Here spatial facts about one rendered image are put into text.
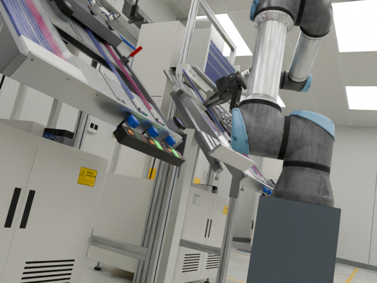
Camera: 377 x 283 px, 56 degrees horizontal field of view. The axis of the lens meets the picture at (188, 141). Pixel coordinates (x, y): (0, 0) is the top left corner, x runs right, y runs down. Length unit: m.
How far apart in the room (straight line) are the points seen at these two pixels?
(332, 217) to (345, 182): 7.76
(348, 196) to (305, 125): 7.67
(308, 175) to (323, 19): 0.49
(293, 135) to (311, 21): 0.39
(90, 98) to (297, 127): 0.52
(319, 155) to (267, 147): 0.12
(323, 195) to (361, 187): 7.68
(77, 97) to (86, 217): 0.63
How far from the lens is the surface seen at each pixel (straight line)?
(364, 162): 8.68
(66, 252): 1.40
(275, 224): 0.86
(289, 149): 0.91
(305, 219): 0.86
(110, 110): 1.00
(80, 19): 1.47
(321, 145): 0.92
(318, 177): 0.90
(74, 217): 1.39
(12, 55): 0.81
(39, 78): 0.85
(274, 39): 1.05
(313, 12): 1.14
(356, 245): 8.51
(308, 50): 1.28
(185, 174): 1.57
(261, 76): 0.99
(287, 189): 0.89
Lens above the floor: 0.48
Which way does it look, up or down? 11 degrees up
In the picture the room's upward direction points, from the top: 11 degrees clockwise
